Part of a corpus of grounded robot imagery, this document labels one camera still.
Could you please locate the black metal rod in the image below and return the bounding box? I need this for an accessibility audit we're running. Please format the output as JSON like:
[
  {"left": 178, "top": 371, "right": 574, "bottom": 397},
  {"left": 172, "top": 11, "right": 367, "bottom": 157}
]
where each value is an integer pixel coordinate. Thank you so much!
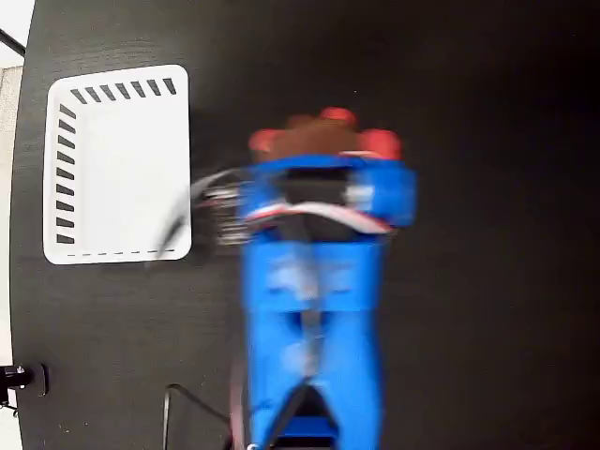
[{"left": 0, "top": 27, "right": 27, "bottom": 56}]

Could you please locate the white plastic basket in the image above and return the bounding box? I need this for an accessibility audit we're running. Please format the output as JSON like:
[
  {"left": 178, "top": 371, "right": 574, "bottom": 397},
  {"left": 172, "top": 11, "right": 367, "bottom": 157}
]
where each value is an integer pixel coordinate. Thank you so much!
[{"left": 41, "top": 64, "right": 193, "bottom": 266}]

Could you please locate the bare camera circuit board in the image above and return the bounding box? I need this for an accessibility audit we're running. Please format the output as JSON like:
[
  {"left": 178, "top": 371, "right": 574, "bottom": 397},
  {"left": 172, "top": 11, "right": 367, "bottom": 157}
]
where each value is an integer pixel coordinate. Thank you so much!
[{"left": 199, "top": 180, "right": 248, "bottom": 249}]

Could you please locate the thin servo wire bundle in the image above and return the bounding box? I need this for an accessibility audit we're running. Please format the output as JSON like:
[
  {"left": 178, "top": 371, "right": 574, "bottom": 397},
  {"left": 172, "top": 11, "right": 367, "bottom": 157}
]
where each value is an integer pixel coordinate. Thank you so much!
[{"left": 243, "top": 201, "right": 395, "bottom": 235}]

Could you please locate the red turtle toy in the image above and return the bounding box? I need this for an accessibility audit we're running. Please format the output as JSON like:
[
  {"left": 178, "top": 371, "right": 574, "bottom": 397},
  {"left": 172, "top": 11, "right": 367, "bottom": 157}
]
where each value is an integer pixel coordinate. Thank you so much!
[{"left": 247, "top": 106, "right": 404, "bottom": 163}]

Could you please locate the black camera cable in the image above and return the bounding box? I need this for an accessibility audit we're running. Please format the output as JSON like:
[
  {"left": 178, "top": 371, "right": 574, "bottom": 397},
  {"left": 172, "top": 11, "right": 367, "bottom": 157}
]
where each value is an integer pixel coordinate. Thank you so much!
[{"left": 147, "top": 168, "right": 245, "bottom": 450}]

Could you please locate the black table clamp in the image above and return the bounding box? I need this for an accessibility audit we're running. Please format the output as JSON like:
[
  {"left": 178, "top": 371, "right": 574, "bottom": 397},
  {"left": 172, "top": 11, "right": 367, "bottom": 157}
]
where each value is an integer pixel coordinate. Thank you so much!
[{"left": 0, "top": 362, "right": 50, "bottom": 399}]

